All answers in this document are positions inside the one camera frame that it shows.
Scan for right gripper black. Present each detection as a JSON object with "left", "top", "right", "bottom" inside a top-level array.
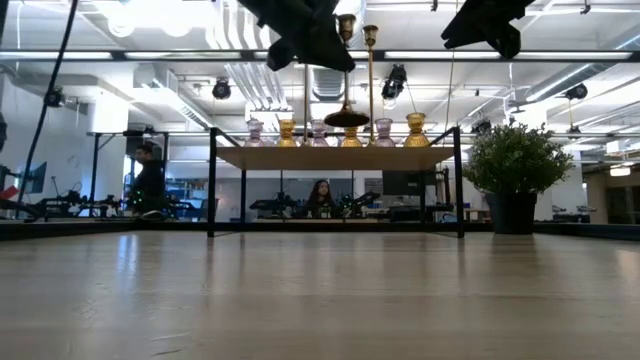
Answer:
[{"left": 442, "top": 0, "right": 537, "bottom": 60}]

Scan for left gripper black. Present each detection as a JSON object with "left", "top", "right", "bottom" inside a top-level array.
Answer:
[{"left": 238, "top": 0, "right": 357, "bottom": 73}]

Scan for pink ribbed glass candle holder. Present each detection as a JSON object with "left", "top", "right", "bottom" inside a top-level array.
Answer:
[
  {"left": 308, "top": 118, "right": 331, "bottom": 148},
  {"left": 372, "top": 117, "right": 396, "bottom": 148},
  {"left": 243, "top": 117, "right": 266, "bottom": 148}
]

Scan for amber ribbed glass candle holder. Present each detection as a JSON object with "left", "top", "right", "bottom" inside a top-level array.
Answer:
[
  {"left": 339, "top": 125, "right": 364, "bottom": 148},
  {"left": 275, "top": 118, "right": 299, "bottom": 148},
  {"left": 402, "top": 112, "right": 431, "bottom": 148}
]

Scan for ceiling vent grille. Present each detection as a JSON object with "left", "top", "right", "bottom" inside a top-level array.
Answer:
[{"left": 310, "top": 67, "right": 345, "bottom": 101}]

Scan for wooden shelf black metal legs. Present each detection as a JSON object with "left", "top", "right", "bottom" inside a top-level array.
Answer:
[{"left": 207, "top": 126, "right": 465, "bottom": 239}]

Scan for green potted plant black pot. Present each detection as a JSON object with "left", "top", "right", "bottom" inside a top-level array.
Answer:
[{"left": 462, "top": 119, "right": 575, "bottom": 235}]

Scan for person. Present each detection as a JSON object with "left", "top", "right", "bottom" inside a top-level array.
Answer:
[
  {"left": 305, "top": 178, "right": 337, "bottom": 219},
  {"left": 130, "top": 143, "right": 167, "bottom": 216}
]

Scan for dark computer monitor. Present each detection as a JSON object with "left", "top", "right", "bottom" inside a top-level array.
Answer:
[{"left": 382, "top": 170, "right": 425, "bottom": 197}]

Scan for thin hanging cable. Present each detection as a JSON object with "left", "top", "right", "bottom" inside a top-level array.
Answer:
[{"left": 444, "top": 44, "right": 460, "bottom": 132}]

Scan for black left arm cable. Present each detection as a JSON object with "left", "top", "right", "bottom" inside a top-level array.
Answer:
[{"left": 14, "top": 0, "right": 80, "bottom": 219}]

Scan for black aluminium table frame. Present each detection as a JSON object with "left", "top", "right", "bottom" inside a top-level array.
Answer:
[{"left": 0, "top": 218, "right": 640, "bottom": 242}]

